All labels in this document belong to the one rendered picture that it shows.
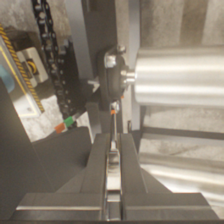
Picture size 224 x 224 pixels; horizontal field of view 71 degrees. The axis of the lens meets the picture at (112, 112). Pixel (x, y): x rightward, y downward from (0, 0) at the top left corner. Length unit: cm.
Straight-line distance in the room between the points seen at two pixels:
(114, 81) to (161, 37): 91
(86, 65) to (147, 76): 10
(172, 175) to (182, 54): 30
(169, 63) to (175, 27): 90
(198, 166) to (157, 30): 90
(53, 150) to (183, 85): 22
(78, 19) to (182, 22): 97
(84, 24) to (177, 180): 40
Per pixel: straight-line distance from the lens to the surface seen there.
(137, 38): 85
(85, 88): 39
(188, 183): 47
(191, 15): 119
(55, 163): 19
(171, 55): 30
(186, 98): 30
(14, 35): 143
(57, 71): 29
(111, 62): 28
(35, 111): 137
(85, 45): 26
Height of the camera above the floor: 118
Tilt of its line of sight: 54 degrees down
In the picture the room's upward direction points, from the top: 154 degrees counter-clockwise
